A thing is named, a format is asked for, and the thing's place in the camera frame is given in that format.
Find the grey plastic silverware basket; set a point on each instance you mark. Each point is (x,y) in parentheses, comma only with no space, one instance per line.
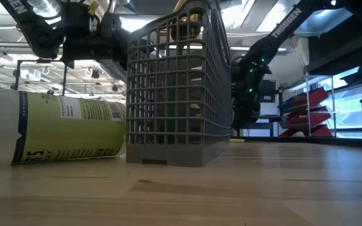
(168,155)

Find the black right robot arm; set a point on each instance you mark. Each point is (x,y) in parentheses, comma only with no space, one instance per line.
(281,28)

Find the black desk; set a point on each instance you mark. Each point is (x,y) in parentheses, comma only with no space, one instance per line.
(269,118)

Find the black monitor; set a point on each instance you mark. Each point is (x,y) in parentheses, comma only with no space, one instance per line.
(267,91)

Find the black ceiling spotlight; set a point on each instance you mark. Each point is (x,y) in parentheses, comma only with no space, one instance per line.
(95,74)
(115,88)

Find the metal rack with red bins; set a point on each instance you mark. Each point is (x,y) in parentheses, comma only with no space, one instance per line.
(310,99)

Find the green-labelled spray bottle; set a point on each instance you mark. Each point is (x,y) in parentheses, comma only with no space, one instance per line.
(58,132)

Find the glass window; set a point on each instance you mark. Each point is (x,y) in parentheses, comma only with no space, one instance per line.
(350,103)

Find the black background frame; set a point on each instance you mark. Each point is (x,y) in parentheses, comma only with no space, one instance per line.
(27,61)

